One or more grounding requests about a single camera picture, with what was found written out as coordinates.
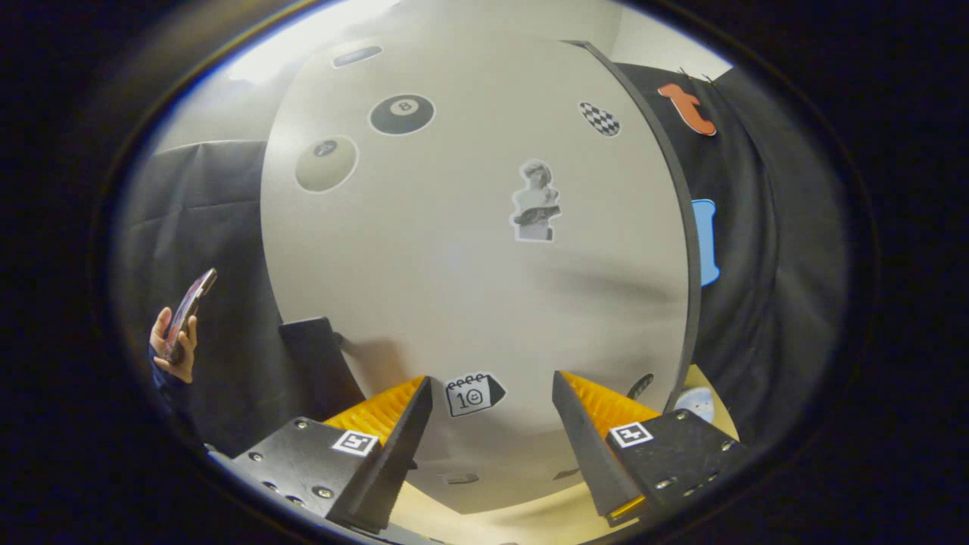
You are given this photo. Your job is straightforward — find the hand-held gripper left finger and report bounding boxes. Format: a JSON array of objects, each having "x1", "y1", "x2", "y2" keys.
[{"x1": 208, "y1": 375, "x2": 435, "y2": 534}]

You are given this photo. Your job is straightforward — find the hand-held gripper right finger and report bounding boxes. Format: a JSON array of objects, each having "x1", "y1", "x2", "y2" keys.
[{"x1": 551, "y1": 370, "x2": 750, "y2": 528}]

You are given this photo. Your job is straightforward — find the black door handle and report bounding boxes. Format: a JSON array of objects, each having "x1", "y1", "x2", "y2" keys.
[{"x1": 278, "y1": 316, "x2": 366, "y2": 421}]

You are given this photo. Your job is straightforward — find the white cabinet door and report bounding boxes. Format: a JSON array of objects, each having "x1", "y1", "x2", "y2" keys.
[{"x1": 260, "y1": 34, "x2": 691, "y2": 515}]

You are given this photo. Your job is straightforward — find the white and blue plastic packet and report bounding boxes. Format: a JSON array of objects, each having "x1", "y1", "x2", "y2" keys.
[{"x1": 674, "y1": 387, "x2": 715, "y2": 423}]

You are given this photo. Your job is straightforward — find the dark grey cabinet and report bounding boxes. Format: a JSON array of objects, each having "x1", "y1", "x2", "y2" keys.
[{"x1": 564, "y1": 38, "x2": 705, "y2": 416}]

